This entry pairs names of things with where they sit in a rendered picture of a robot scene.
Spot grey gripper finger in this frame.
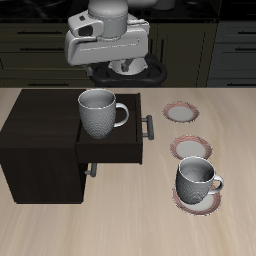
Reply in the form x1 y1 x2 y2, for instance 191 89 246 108
83 64 94 76
121 58 131 73

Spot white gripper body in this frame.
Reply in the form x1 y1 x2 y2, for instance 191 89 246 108
64 18 150 67

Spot white porcelain mug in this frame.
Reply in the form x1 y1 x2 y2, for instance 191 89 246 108
77 88 130 140
175 156 225 206

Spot white plate with red rim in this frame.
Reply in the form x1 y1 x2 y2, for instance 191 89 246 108
169 134 214 161
162 100 201 124
171 184 222 217

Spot dark wooden drawer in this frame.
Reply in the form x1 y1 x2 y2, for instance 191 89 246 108
75 92 144 165

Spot dark kitchen cupboards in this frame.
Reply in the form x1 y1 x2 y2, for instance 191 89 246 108
0 0 256 89

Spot dark wooden cabinet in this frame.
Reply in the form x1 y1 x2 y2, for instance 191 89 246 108
0 88 88 205

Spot flat black base plate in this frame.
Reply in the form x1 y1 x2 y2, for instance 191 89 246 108
89 54 168 86

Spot grey drawer handle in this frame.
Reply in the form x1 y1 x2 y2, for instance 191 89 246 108
84 162 98 177
140 114 155 141

